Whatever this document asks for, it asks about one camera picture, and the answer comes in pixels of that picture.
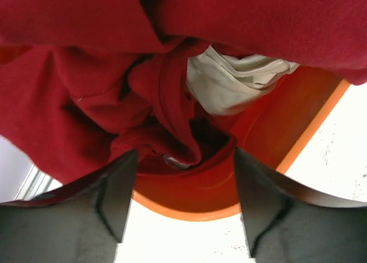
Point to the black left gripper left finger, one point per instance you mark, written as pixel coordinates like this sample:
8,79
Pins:
82,221

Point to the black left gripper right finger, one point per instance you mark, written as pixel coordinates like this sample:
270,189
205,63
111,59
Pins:
286,221

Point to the dark red t-shirt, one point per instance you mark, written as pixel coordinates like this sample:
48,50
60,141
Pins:
97,78

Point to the orange plastic basket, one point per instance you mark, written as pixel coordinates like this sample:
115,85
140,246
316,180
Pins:
274,130

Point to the white t-shirt in basket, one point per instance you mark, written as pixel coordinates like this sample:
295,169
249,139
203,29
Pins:
223,84

